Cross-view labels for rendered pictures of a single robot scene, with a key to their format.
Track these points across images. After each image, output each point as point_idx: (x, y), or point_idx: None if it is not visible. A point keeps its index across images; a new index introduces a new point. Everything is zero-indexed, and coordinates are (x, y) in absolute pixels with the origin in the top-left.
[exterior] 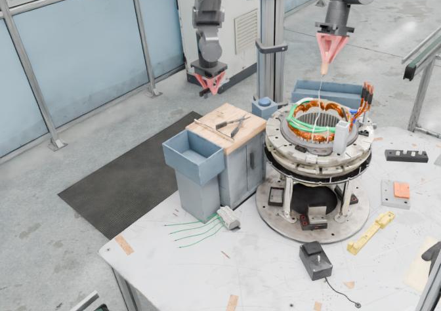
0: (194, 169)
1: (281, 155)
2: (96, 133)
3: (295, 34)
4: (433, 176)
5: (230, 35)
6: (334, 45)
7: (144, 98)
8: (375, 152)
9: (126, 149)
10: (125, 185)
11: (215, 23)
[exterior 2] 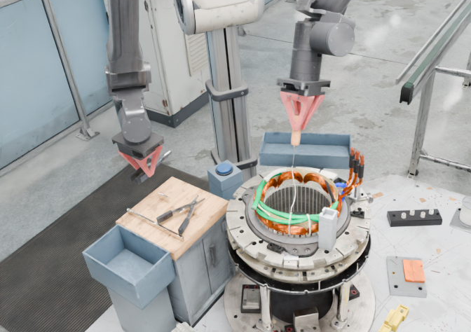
0: (130, 289)
1: (250, 256)
2: (12, 197)
3: (264, 40)
4: (451, 244)
5: (180, 53)
6: (305, 108)
7: (75, 142)
8: (374, 216)
9: (55, 217)
10: (55, 269)
11: (139, 85)
